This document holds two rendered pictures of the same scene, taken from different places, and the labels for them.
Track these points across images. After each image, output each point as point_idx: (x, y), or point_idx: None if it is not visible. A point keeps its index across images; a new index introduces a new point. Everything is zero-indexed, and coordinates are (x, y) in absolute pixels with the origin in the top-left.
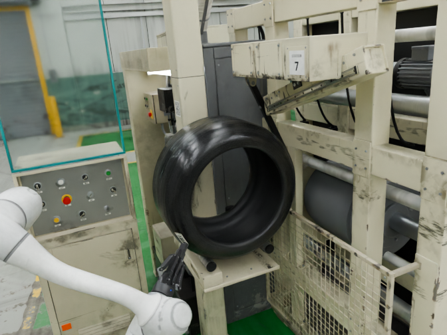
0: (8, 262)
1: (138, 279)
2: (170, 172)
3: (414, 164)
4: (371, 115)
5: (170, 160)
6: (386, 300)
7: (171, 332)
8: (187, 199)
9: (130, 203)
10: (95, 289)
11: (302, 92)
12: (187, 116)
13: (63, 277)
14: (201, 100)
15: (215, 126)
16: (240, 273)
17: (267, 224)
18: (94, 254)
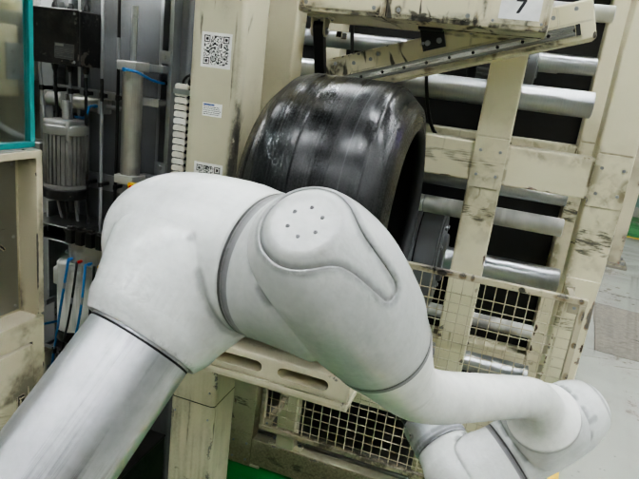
0: (404, 387)
1: None
2: (360, 165)
3: (580, 164)
4: (515, 104)
5: (343, 143)
6: (572, 337)
7: (604, 435)
8: (385, 220)
9: (34, 278)
10: (514, 400)
11: (447, 56)
12: (245, 69)
13: (459, 395)
14: (262, 41)
15: (392, 86)
16: None
17: None
18: None
